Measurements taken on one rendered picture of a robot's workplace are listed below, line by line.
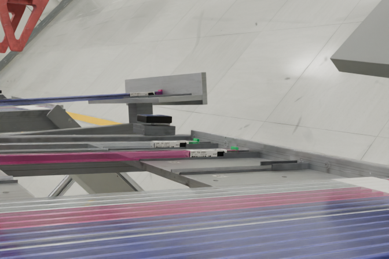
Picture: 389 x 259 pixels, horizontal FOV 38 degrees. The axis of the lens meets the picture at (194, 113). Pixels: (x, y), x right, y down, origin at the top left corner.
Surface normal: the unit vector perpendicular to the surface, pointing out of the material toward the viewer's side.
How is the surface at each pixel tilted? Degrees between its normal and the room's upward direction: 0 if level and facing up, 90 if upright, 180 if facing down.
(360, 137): 0
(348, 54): 0
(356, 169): 42
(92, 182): 90
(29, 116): 90
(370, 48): 0
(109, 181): 90
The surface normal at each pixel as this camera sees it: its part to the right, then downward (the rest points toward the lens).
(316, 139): -0.61, -0.68
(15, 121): 0.50, 0.07
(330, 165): -0.86, -0.01
